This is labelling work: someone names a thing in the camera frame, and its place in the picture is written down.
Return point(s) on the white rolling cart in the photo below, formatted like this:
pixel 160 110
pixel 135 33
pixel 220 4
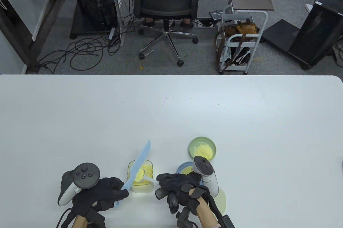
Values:
pixel 238 68

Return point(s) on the black white right controller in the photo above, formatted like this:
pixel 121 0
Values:
pixel 205 169

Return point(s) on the white metal desk leg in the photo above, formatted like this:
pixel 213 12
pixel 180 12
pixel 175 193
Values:
pixel 114 2

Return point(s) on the person's right hand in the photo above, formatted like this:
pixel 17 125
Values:
pixel 176 185

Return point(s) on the black white left controller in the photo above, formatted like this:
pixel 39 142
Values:
pixel 85 175

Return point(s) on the pale green container lid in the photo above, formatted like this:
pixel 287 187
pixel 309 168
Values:
pixel 221 201

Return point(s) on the green round dish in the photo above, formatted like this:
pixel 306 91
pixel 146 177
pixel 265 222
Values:
pixel 194 144

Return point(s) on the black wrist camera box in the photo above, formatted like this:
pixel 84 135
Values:
pixel 226 222

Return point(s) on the person's left forearm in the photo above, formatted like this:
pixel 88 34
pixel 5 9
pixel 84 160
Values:
pixel 79 222

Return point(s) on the light blue plastic knife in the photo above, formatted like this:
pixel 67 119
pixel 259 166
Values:
pixel 142 158

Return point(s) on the brown leather bag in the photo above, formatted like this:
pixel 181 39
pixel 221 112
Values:
pixel 242 28

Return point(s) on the white coffee spoon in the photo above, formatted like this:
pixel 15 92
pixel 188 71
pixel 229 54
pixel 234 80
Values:
pixel 139 175

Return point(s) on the grey power strip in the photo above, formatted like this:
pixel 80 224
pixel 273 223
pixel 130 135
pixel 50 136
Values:
pixel 112 34

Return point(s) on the dark wooden desk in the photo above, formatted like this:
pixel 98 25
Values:
pixel 45 26

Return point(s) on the blue round dish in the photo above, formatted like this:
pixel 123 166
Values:
pixel 181 168

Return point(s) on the clear chicken bouillon container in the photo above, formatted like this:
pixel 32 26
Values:
pixel 148 169

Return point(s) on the black flat platform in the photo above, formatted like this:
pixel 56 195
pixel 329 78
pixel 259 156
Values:
pixel 281 33

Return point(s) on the black white controller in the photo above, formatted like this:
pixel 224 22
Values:
pixel 85 175
pixel 205 169

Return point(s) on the person's left hand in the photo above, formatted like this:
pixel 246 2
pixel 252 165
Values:
pixel 107 193

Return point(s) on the person's right forearm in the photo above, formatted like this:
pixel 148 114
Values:
pixel 206 214

